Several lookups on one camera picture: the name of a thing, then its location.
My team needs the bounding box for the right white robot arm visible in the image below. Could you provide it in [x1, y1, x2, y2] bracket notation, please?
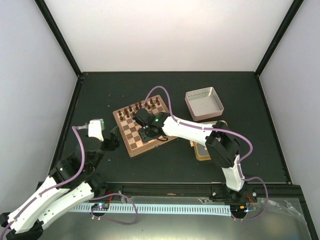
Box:
[133, 108, 246, 202]

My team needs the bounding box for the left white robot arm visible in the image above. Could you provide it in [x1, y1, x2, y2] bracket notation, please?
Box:
[0, 119, 120, 240]

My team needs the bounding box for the wooden chess board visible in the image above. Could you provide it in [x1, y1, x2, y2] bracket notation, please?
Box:
[113, 94, 175, 158]

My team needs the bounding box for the left small circuit board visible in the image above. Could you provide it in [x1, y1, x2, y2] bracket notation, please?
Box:
[91, 203, 109, 211]

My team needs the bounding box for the small circuit board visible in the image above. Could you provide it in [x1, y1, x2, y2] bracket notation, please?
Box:
[91, 203, 109, 211]
[230, 205, 257, 214]

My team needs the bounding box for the right small circuit board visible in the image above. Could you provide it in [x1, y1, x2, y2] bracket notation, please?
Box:
[230, 205, 257, 214]

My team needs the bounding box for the dark rook right corner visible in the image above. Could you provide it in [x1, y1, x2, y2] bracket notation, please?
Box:
[155, 97, 160, 106]

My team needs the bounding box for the gold metal tin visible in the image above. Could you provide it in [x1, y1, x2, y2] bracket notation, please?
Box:
[193, 120, 228, 161]

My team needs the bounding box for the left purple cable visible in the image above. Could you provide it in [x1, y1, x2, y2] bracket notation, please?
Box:
[0, 124, 139, 240]

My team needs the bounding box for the light blue cable duct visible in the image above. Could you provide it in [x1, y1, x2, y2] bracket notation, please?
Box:
[70, 202, 231, 217]

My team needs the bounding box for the black mounting rail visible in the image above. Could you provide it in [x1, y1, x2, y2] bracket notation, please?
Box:
[106, 182, 303, 203]

